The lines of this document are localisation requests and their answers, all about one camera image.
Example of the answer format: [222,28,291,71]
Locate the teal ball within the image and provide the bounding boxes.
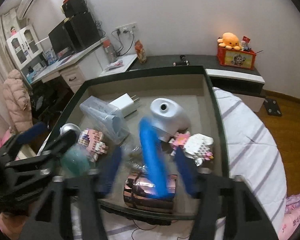
[61,144,90,177]

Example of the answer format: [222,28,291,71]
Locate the pink white block cat figure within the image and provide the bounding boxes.
[168,131,214,167]

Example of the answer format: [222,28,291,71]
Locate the pink donut block figure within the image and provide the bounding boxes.
[78,128,108,162]

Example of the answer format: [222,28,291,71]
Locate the rose gold tube case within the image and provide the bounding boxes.
[123,172,178,213]

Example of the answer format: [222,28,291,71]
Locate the clear plastic floss box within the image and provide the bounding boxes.
[79,96,130,145]

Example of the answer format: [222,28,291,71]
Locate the silver ball ornament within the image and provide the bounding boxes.
[59,123,81,141]

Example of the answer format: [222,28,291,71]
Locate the pink puffer jacket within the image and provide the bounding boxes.
[3,69,33,133]

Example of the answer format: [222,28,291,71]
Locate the pink black-rimmed storage box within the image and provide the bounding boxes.
[49,66,229,224]

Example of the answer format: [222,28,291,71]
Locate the white round device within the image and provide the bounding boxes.
[150,98,191,142]

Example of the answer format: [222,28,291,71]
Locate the white striped bed sheet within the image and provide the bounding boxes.
[72,87,288,240]

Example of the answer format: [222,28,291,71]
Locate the white desk with drawers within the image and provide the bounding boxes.
[31,37,109,92]

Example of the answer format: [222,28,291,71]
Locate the white power adapter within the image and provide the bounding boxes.
[110,93,140,118]

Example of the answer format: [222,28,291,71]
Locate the white glass-door cabinet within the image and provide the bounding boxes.
[6,24,43,70]

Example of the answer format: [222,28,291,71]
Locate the black computer monitor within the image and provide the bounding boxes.
[49,21,74,57]

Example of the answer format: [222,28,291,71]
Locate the pink doll on cabinet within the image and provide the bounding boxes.
[10,26,17,36]

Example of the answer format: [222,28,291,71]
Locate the colourful packet on cabinet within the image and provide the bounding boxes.
[105,60,123,72]

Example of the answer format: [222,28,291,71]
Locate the black bathroom scale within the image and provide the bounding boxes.
[263,98,282,116]

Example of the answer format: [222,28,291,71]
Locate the pink quilt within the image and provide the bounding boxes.
[278,193,300,239]

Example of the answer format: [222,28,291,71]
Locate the clear bottle orange cap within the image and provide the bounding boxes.
[103,39,117,63]

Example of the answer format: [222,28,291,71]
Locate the black computer tower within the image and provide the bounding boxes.
[63,12,101,53]

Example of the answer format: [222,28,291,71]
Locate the small black flashlight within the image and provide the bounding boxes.
[173,55,190,66]

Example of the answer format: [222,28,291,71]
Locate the orange snack bag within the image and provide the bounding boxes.
[134,40,147,64]

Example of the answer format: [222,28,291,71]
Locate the white air conditioner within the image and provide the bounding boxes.
[16,0,36,20]

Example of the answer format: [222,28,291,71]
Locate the red cartoon storage crate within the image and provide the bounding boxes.
[217,46,256,70]

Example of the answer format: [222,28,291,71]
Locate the black speaker box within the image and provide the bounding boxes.
[62,0,88,18]

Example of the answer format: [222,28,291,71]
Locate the orange octopus plush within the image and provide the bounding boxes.
[217,32,242,51]

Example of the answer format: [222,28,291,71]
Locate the black power cables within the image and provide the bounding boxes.
[110,29,137,57]

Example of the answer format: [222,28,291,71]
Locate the white wall power outlet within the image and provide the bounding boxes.
[115,22,139,33]

